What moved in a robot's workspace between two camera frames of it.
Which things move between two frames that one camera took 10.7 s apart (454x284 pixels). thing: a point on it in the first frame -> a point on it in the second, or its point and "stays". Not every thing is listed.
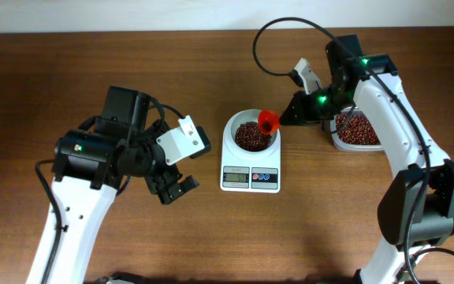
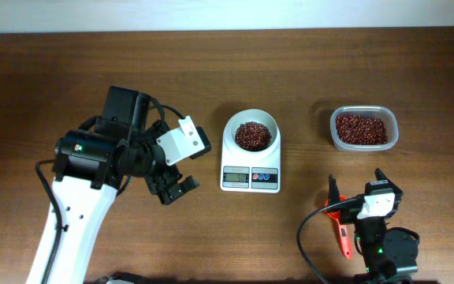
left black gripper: (169, 177) stays
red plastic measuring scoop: (269, 121) -> (342, 231)
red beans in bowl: (249, 137) stays
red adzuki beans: (358, 131) stays
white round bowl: (246, 134) stays
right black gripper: (304, 117) -> (350, 212)
